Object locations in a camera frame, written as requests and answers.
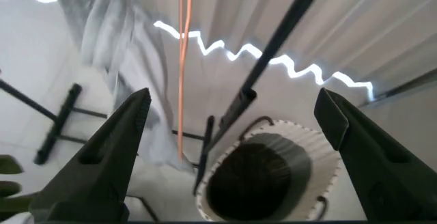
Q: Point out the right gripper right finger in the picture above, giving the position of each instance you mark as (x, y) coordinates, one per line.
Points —
(385, 176)

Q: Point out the green garment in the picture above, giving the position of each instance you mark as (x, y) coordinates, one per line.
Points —
(8, 164)

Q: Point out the white curtain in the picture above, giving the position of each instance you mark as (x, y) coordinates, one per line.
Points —
(341, 19)

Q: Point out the pale grey garment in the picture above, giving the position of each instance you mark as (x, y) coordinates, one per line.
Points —
(136, 63)

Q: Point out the white laundry basket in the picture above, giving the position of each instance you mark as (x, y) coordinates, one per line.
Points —
(317, 155)

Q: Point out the pink clothes hanger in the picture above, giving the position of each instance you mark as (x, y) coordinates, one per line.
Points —
(181, 80)

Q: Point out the black clothes rack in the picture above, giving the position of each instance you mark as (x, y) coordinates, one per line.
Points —
(273, 43)

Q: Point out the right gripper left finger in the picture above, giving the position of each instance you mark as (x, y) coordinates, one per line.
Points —
(99, 169)

